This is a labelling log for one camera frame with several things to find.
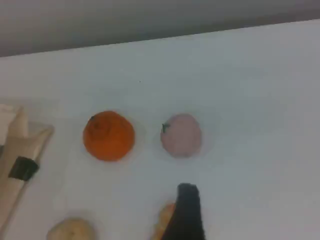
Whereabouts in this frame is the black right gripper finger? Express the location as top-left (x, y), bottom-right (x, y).
top-left (162, 183), bottom-right (206, 240)

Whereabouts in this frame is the round beige bun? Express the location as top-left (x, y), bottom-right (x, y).
top-left (46, 217), bottom-right (96, 240)

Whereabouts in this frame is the cream canvas handbag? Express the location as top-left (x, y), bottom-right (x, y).
top-left (0, 104), bottom-right (55, 230)

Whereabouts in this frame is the striped golden bread roll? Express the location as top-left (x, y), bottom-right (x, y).
top-left (154, 202), bottom-right (177, 240)

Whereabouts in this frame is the orange pear-shaped toy fruit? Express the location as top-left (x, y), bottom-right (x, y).
top-left (82, 110), bottom-right (136, 162)

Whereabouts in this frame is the pink toy peach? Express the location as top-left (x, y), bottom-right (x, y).
top-left (160, 113), bottom-right (203, 158)

